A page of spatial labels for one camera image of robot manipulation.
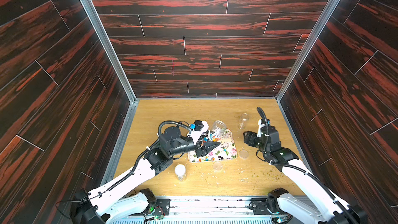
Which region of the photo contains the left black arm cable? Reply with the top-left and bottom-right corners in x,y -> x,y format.
55,120 -> 193,220

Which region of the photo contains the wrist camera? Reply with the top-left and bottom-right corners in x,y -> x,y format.
257,118 -> 270,138
187,120 -> 209,144

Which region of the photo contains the right black corrugated cable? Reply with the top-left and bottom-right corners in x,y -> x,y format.
256,106 -> 358,224

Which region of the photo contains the floral pattern tray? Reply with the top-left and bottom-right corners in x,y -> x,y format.
188,129 -> 237,163

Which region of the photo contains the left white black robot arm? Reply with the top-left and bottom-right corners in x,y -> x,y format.
69,120 -> 220,224

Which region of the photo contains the clear plastic candy jar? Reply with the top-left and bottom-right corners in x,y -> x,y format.
237,113 -> 250,130

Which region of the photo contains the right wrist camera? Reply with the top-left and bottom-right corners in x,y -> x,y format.
257,118 -> 270,138

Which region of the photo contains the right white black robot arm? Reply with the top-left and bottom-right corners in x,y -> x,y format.
243,124 -> 368,224

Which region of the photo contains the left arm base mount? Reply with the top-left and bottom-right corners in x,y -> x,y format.
130,198 -> 171,217

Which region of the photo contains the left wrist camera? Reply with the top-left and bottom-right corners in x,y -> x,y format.
187,120 -> 209,144

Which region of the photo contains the jar with white lid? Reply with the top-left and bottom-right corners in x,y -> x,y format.
175,164 -> 187,181

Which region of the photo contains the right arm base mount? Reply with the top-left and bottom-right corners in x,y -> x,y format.
249,197 -> 289,215

